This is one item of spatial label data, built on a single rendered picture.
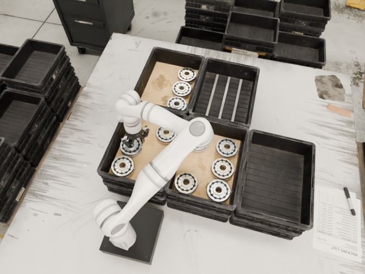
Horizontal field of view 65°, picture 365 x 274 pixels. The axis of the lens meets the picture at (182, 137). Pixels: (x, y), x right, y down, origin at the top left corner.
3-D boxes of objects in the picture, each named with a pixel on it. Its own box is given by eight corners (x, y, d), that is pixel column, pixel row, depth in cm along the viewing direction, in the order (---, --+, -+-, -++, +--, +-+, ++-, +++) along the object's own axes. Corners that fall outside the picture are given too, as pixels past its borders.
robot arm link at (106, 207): (86, 209, 95) (100, 224, 109) (100, 231, 91) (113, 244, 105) (109, 192, 98) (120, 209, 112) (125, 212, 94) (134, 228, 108)
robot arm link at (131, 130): (135, 110, 129) (133, 101, 124) (146, 128, 124) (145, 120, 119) (116, 118, 127) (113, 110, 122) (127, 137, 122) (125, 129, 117)
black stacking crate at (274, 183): (301, 236, 120) (312, 230, 110) (231, 218, 124) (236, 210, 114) (305, 155, 140) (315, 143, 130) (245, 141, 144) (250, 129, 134)
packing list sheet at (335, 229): (365, 263, 125) (366, 263, 125) (312, 250, 128) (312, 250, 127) (359, 193, 142) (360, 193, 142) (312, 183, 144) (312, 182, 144)
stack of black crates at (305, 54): (308, 68, 262) (325, 38, 233) (308, 93, 247) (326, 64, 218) (265, 60, 266) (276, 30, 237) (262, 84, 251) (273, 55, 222)
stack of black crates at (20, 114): (37, 169, 206) (14, 146, 176) (-1, 160, 209) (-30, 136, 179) (61, 124, 226) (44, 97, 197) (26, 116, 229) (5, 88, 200)
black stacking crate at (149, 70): (186, 126, 147) (187, 114, 137) (132, 114, 151) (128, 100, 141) (203, 72, 167) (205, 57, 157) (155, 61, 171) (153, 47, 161)
